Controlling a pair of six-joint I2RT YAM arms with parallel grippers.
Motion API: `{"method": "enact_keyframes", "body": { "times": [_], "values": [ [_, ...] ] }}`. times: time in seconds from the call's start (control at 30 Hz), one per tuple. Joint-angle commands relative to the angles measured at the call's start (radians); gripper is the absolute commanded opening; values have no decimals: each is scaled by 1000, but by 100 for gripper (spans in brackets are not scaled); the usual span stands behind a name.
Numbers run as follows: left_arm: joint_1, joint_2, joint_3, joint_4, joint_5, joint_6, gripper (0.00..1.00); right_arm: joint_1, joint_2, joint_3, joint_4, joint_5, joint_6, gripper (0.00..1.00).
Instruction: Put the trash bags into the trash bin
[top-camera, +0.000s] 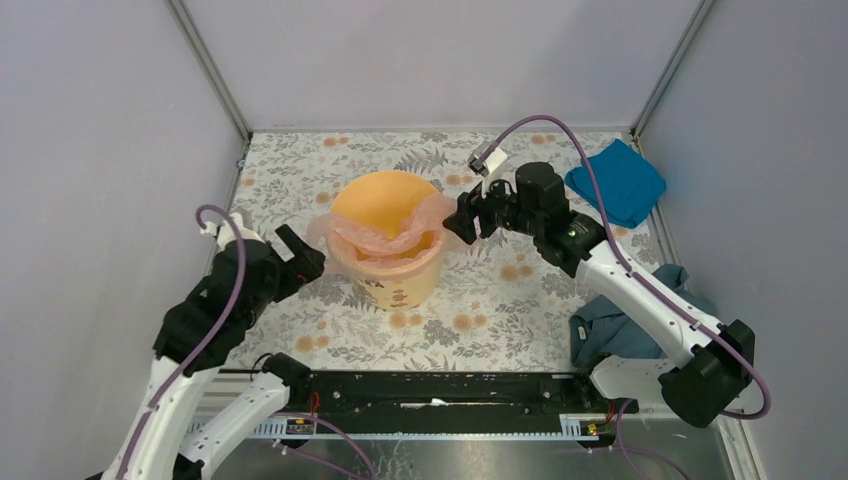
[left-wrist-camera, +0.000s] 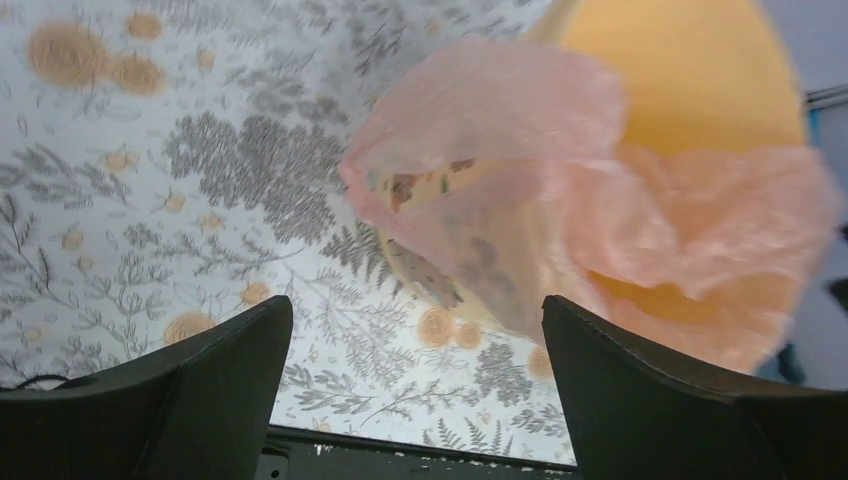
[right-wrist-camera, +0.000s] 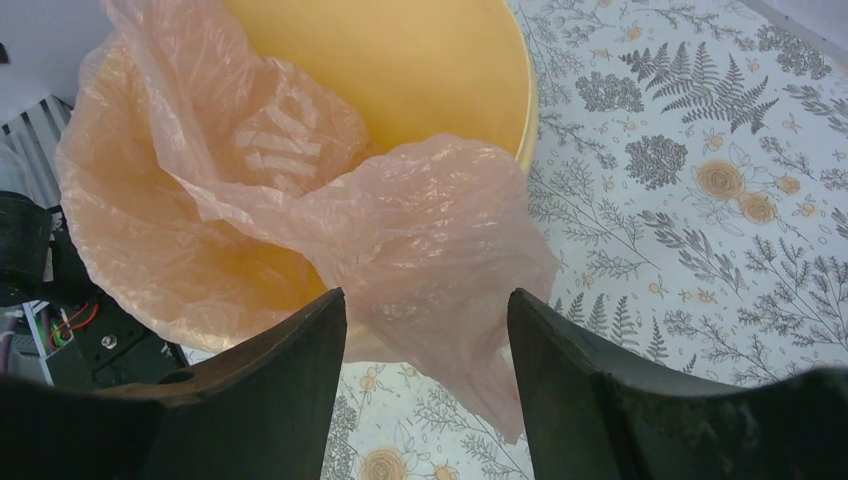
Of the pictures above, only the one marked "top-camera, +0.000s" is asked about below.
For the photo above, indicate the yellow plastic trash bin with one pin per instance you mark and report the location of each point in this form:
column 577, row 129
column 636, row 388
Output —
column 399, row 191

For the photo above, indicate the pink plastic trash bag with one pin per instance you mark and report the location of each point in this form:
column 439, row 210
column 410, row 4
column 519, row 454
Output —
column 384, row 240

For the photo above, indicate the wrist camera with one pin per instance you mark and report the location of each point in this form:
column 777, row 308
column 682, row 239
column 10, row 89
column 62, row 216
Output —
column 224, row 234
column 487, row 161

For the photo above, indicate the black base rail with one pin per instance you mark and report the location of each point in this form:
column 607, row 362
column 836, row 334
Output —
column 488, row 403

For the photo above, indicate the dark teal crumpled cloth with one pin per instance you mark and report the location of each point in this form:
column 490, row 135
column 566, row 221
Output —
column 600, row 327

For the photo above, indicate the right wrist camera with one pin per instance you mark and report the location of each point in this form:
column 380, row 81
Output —
column 487, row 161

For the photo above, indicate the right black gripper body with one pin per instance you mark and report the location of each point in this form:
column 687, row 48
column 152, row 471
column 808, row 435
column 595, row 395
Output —
column 500, row 209

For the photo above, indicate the bright blue folded cloth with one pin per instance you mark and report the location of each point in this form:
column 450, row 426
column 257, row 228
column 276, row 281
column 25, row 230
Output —
column 630, row 186

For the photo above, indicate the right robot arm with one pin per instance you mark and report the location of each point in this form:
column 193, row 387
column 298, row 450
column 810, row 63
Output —
column 712, row 361

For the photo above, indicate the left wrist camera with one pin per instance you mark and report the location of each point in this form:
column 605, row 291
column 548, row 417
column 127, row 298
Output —
column 224, row 234

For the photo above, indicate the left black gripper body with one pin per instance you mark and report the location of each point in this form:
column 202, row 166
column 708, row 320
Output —
column 282, row 284

